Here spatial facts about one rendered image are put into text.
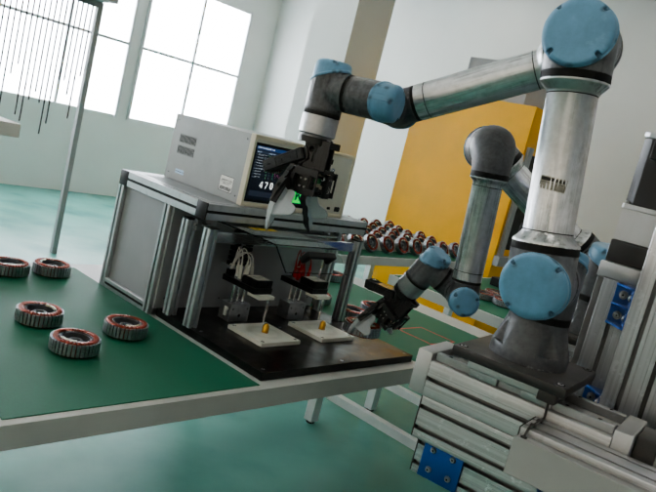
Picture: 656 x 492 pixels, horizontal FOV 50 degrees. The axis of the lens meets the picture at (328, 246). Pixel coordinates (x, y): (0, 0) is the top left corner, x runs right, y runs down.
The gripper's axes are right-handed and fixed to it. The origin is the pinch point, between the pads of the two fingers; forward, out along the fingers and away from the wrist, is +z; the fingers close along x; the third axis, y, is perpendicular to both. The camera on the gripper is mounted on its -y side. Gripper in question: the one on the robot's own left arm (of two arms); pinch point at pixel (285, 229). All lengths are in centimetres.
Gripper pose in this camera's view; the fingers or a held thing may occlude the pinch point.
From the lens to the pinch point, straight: 145.5
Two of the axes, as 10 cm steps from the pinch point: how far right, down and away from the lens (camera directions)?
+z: -2.4, 9.6, 1.5
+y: 7.9, 2.8, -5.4
